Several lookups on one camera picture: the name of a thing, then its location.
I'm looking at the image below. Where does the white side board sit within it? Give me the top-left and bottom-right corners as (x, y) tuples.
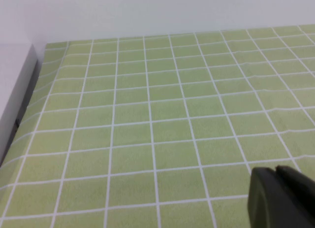
(0, 43), (39, 166)

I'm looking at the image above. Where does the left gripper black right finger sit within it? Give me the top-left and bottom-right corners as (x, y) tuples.
(275, 165), (315, 211)

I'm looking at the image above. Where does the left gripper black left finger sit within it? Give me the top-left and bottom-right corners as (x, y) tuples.
(247, 166), (315, 228)

